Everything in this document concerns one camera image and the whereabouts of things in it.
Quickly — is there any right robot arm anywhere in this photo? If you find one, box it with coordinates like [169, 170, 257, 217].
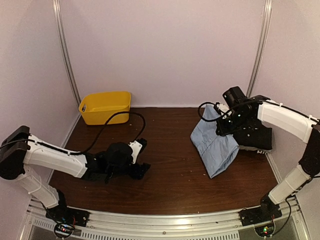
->
[214, 86, 320, 221]

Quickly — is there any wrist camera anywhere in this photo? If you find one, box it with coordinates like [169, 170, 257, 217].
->
[129, 138, 148, 164]
[214, 102, 229, 116]

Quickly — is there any aluminium front rail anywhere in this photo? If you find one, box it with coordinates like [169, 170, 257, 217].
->
[18, 199, 311, 240]

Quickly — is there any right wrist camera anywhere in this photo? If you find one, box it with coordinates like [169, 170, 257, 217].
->
[214, 102, 229, 116]

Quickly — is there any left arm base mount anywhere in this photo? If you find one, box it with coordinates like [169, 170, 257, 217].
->
[45, 206, 90, 227]

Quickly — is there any light blue long sleeve shirt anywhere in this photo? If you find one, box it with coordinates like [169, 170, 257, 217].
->
[190, 119, 240, 179]

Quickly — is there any yellow plastic basket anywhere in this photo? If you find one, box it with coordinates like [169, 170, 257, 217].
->
[78, 91, 131, 126]

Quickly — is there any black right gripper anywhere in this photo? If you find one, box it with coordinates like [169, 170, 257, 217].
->
[216, 109, 251, 136]

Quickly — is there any right aluminium frame post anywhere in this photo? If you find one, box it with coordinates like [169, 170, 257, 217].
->
[246, 0, 273, 97]

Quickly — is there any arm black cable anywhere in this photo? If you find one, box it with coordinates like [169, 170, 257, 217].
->
[79, 112, 147, 154]
[198, 101, 223, 123]

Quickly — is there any aluminium frame post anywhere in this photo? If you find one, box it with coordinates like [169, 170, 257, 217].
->
[52, 0, 81, 106]
[246, 0, 273, 97]

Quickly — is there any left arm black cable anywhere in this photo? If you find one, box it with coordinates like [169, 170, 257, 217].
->
[79, 112, 147, 154]

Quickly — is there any black shirt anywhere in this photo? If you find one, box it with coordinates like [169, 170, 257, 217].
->
[233, 120, 273, 152]

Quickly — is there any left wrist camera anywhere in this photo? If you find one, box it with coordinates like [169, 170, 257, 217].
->
[129, 138, 148, 164]

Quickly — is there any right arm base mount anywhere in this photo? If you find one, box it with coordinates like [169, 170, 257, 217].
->
[238, 206, 282, 227]

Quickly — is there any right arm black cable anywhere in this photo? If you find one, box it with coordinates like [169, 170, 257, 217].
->
[198, 101, 223, 123]

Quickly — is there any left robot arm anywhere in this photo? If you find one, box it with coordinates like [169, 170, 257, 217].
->
[0, 125, 151, 222]

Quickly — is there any grey shirt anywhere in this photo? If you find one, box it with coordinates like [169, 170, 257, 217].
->
[239, 145, 272, 154]

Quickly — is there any left aluminium frame post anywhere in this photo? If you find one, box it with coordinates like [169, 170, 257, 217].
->
[52, 0, 81, 106]

